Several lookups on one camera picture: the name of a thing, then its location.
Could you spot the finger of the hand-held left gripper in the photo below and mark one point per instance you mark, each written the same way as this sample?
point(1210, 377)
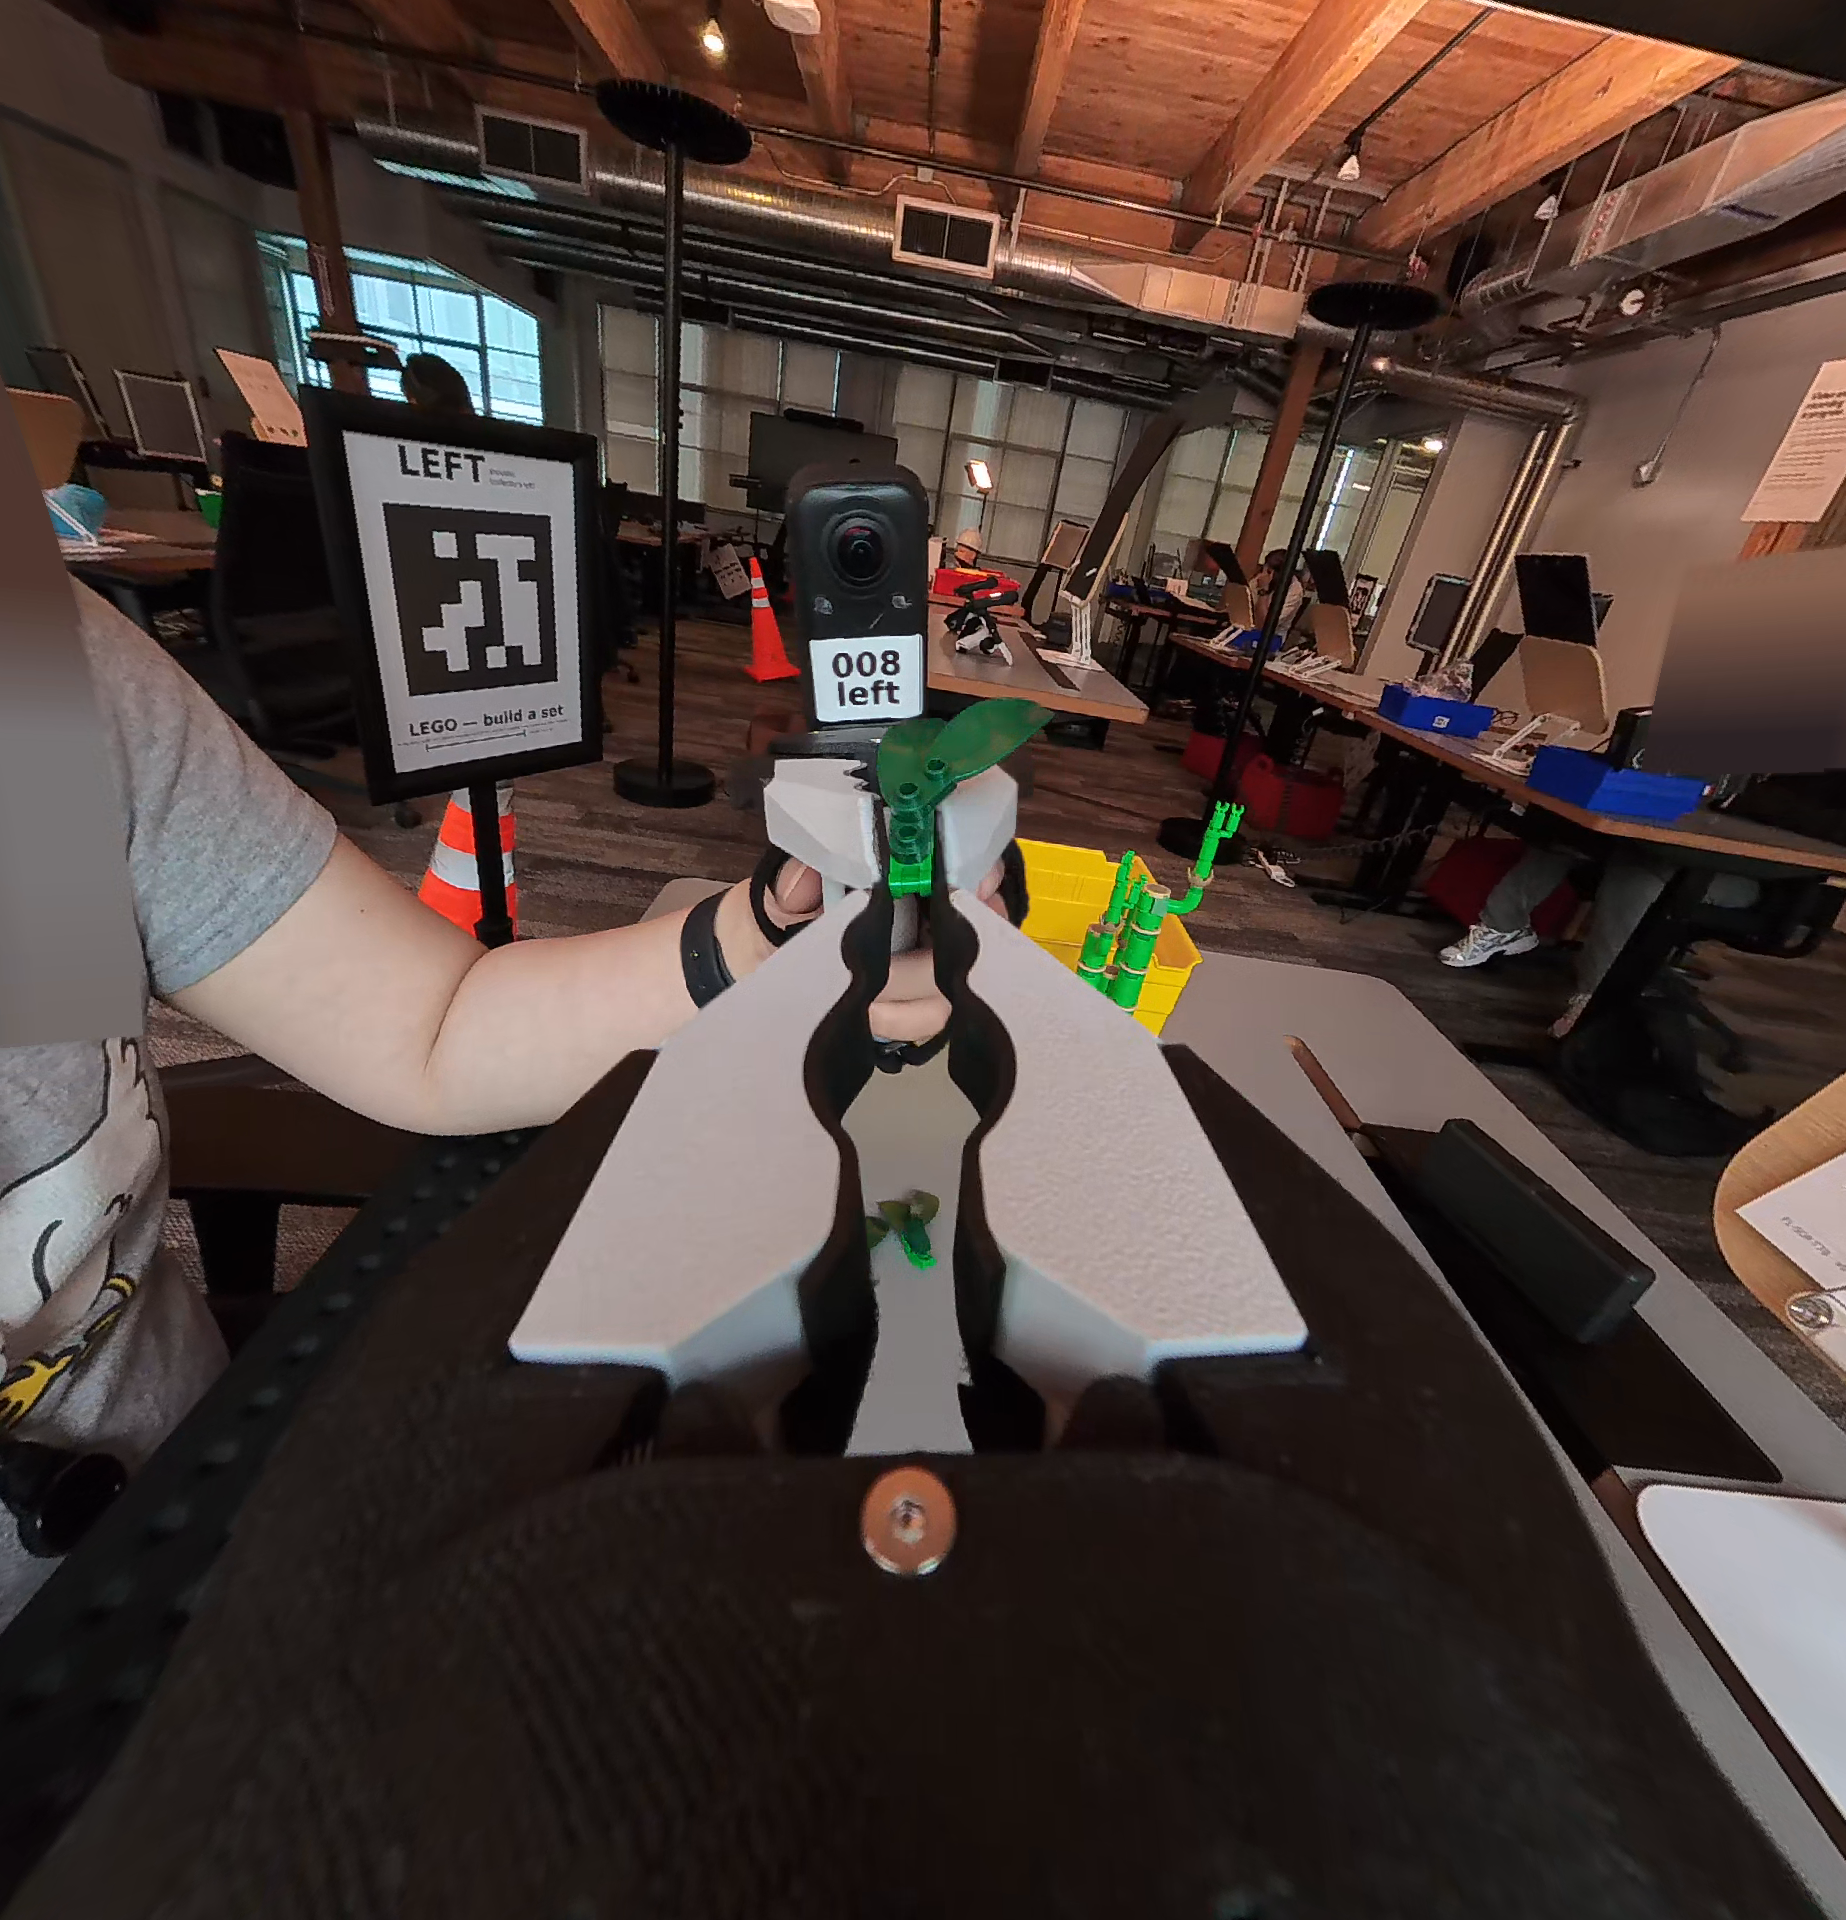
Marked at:
point(821, 826)
point(981, 833)

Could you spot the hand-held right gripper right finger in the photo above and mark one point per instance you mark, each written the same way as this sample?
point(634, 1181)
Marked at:
point(1132, 1201)

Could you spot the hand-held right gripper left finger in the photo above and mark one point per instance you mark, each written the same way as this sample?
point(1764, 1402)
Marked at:
point(681, 1201)

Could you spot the green lego leaf stem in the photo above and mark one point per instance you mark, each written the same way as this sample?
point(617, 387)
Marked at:
point(923, 766)

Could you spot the person's left forearm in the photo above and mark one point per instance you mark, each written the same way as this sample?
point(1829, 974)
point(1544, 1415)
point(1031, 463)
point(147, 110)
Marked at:
point(456, 1006)

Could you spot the green lego bamboo model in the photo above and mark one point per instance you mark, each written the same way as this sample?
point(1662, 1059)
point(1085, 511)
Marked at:
point(1141, 917)

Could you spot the loose green lego leaves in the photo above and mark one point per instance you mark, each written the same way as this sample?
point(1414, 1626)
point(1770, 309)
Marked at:
point(904, 1223)

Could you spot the person's left hand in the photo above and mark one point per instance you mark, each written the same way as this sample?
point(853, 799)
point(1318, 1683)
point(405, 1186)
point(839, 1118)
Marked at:
point(787, 929)

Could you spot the yellow plastic bin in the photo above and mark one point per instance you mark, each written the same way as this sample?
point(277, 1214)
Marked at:
point(1058, 893)

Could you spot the black monitor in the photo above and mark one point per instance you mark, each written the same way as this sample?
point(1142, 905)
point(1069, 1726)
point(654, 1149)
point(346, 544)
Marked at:
point(819, 457)

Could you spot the orange traffic cone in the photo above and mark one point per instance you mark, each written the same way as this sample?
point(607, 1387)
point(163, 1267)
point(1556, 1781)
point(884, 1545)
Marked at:
point(466, 863)
point(769, 631)

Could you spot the grey office desk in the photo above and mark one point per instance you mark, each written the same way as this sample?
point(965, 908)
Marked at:
point(1035, 677)

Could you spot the black wristband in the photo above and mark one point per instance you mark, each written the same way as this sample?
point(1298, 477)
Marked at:
point(703, 949)

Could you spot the black floor lamp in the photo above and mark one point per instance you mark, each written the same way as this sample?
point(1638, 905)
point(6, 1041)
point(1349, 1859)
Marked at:
point(1314, 525)
point(667, 452)

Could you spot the framed tag sign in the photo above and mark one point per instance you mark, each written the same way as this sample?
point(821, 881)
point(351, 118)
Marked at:
point(471, 600)

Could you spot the black bar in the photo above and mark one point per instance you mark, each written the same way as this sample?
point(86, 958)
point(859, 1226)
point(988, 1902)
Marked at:
point(1539, 1231)

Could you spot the blue plastic bin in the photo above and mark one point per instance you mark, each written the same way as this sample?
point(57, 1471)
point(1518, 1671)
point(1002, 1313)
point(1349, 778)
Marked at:
point(1433, 711)
point(1612, 784)

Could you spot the printed paper sheet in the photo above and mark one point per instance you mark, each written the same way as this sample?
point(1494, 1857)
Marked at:
point(1832, 1216)

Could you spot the wall poster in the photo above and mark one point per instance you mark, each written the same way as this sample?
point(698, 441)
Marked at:
point(1815, 435)

